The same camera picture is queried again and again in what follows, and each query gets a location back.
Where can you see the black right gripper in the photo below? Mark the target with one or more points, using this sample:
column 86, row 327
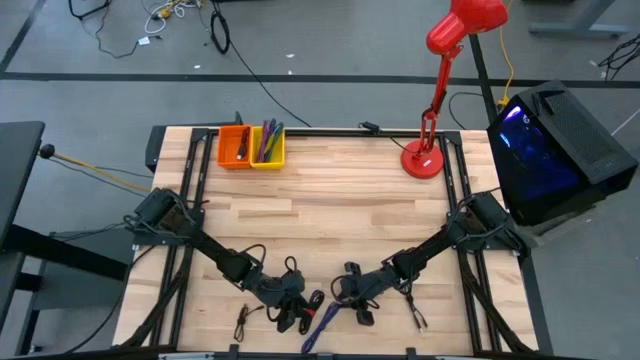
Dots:
column 372, row 286

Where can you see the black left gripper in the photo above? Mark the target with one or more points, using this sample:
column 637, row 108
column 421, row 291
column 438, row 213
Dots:
column 280, row 290

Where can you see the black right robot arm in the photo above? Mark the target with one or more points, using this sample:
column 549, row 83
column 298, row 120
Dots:
column 450, row 235

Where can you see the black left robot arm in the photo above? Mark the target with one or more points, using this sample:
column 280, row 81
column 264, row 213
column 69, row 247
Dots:
column 210, row 245

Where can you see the yellow plastic basket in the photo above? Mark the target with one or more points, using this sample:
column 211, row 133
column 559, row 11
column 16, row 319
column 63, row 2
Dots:
column 267, row 165

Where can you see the orange plastic basket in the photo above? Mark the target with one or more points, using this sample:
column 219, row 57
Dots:
column 227, row 147

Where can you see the red desk lamp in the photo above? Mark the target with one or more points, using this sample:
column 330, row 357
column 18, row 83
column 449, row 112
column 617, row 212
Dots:
column 440, row 75

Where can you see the black computer tower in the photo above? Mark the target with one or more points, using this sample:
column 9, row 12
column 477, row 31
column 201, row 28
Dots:
column 550, row 155

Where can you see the yellow stick with black ball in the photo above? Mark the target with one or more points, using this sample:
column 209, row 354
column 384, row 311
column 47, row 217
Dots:
column 90, row 167

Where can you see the black side table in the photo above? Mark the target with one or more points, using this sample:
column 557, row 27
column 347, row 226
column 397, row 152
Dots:
column 17, row 170

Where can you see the grey desk leg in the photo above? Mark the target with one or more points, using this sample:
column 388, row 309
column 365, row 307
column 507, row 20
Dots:
column 580, row 27

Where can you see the black aluminium table frame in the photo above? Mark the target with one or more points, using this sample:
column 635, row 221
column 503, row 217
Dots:
column 197, row 165

